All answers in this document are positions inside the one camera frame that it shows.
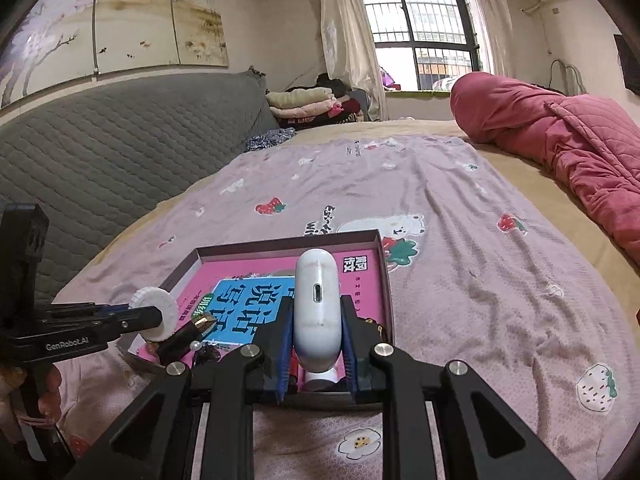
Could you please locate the grey shallow cardboard box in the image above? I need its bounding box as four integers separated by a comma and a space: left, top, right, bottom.
117, 230, 398, 396

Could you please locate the white round ribbed lid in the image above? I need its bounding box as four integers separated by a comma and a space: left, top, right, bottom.
129, 286, 179, 343

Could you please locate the grey cable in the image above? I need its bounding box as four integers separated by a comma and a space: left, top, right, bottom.
550, 59, 585, 95

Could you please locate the person's left hand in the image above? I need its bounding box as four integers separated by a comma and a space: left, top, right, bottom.
0, 364, 63, 441

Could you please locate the cream curtain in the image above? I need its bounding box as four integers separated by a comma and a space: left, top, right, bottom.
315, 0, 388, 122

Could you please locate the barred window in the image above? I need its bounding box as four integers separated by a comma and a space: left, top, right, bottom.
357, 0, 483, 92

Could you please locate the black lipstick with gold end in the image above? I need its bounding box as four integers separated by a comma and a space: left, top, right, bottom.
157, 311, 217, 366

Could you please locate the black hair clip with pearl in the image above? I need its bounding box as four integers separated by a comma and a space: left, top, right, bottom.
190, 340, 223, 366

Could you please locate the blossom wall painting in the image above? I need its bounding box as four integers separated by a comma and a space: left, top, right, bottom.
0, 0, 231, 111

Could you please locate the white sheer curtain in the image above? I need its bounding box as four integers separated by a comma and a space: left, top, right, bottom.
457, 0, 513, 78

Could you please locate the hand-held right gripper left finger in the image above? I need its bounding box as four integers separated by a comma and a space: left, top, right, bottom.
65, 296, 296, 480

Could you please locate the red quilt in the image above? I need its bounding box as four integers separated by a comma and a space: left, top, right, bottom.
450, 72, 640, 266

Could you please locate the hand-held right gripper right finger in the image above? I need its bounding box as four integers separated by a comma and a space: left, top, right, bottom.
339, 294, 576, 480

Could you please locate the small white bottle pink label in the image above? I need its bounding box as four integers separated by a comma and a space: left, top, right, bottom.
299, 355, 346, 393

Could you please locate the black television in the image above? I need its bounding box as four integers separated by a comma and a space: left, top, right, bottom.
614, 34, 640, 95

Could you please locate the pile of folded clothes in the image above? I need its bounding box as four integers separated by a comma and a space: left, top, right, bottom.
265, 72, 371, 128

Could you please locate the grey quilted headboard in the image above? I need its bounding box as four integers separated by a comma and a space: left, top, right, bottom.
0, 67, 281, 306

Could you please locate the pink printed bedsheet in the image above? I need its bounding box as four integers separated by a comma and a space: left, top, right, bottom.
50, 135, 640, 480

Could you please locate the dark patterned cloth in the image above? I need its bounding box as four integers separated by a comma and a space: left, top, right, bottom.
245, 127, 297, 153

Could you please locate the white earbuds case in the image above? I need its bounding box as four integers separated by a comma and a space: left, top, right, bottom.
293, 249, 343, 373

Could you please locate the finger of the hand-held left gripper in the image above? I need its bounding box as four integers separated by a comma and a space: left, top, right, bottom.
47, 301, 131, 322
95, 306, 163, 346

